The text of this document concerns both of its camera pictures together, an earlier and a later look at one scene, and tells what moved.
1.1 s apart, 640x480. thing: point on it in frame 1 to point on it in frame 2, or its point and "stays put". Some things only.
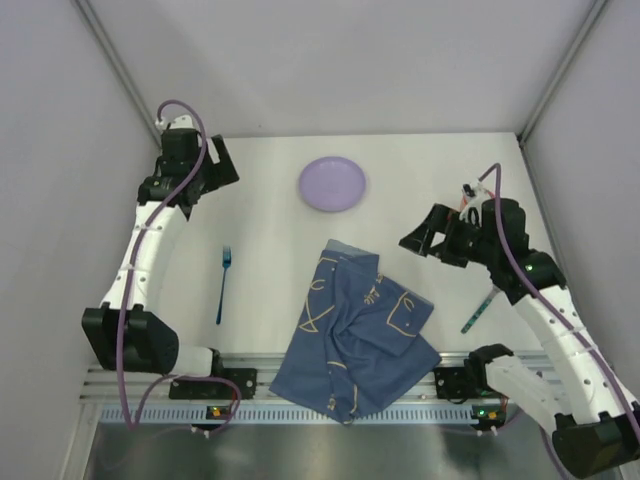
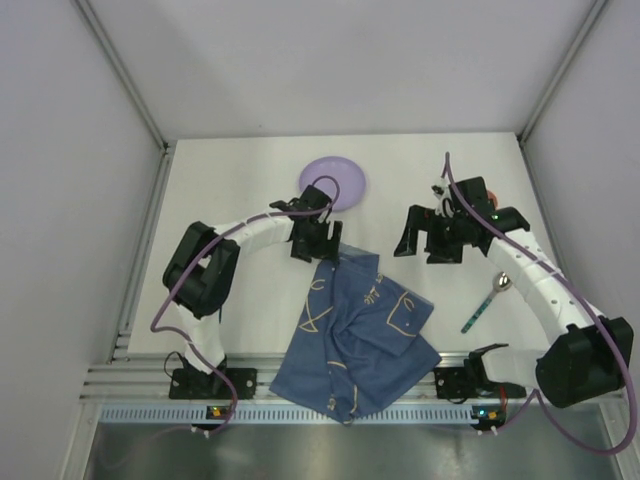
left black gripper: [211, 163] to [325, 240]
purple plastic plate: [332, 184] stays put
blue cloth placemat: [357, 344] stays put
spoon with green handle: [472, 319] stays put
